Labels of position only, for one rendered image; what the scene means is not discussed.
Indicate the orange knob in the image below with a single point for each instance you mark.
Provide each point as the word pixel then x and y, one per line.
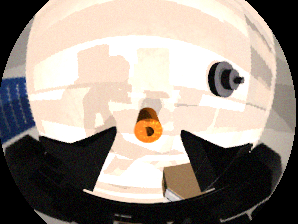
pixel 147 129

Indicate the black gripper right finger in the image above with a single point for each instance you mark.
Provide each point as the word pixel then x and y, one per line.
pixel 209 160

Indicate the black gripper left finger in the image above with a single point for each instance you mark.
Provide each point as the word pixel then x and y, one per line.
pixel 86 157

